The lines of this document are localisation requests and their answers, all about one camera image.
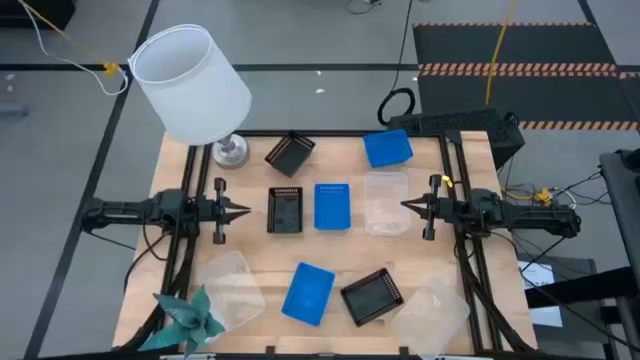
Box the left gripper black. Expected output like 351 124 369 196
199 177 251 245

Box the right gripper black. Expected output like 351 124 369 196
400 173 459 241

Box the blue plastic basket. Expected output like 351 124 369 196
362 128 415 169
313 182 352 232
280 261 337 328

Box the clear plastic basket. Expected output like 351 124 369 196
196 250 267 332
363 170 412 237
390 277 472 360

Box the black plastic basket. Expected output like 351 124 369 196
263 130 317 179
266 186 305 235
339 267 405 328

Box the black computer case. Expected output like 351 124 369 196
387 107 527 169

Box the teal artificial plant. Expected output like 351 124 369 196
138 284 226 359

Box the white shade silver table lamp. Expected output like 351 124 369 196
127 23 254 170

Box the white paper sheet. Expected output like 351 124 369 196
518 259 565 329

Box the black metal beam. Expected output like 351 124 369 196
523 266 640 310

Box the black hazard-striped floor mat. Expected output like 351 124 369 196
412 22 640 132

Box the grey floor object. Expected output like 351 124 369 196
0 102 30 120

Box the black box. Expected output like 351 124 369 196
0 0 77 30

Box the black looped cable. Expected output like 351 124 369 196
376 0 418 128

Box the black aluminium table frame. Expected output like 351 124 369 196
112 128 539 360

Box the yellow hanging cable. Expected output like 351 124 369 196
484 0 519 107

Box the yellow cable with connector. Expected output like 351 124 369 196
17 0 121 79

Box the white floor cable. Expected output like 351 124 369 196
19 0 130 97

